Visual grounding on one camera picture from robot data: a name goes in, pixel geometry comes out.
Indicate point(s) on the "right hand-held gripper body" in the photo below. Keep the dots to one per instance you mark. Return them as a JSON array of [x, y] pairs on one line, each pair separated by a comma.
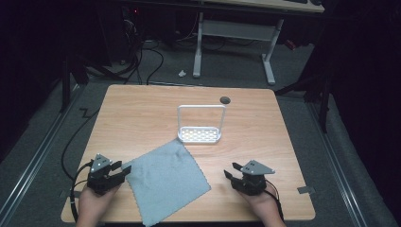
[[252, 178]]

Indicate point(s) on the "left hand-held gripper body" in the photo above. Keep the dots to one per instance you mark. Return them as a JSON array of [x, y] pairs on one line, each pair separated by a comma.
[[100, 176]]

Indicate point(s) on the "grey cloth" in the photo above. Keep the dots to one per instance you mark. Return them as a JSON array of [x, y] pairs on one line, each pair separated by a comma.
[[167, 183]]

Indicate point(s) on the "white rack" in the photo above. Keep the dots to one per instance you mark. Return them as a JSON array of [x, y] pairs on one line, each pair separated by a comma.
[[200, 124]]

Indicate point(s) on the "person's left hand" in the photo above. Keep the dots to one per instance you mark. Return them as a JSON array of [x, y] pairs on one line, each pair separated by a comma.
[[94, 201]]

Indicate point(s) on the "person's right hand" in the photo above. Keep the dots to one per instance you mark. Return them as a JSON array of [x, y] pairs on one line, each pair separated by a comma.
[[265, 205]]

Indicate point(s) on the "grey tape piece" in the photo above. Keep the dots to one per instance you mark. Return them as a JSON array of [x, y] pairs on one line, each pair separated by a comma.
[[305, 190]]

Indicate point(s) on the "black metal stand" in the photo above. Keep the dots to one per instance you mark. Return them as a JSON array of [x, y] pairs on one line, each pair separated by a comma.
[[315, 85], [67, 78]]

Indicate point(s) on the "crumpled white paper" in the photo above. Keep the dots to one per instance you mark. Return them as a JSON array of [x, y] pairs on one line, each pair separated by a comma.
[[182, 73]]

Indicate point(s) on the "white desk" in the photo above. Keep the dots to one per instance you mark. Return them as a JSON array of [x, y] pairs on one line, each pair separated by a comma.
[[239, 38]]

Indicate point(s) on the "red object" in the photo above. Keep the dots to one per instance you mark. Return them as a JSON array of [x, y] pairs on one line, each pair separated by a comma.
[[290, 44]]

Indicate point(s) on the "black computer tower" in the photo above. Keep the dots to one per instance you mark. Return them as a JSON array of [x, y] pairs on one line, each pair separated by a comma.
[[132, 19]]

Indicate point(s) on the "metal floor rail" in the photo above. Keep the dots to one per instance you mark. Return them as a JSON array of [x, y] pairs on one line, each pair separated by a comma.
[[339, 167], [34, 157]]

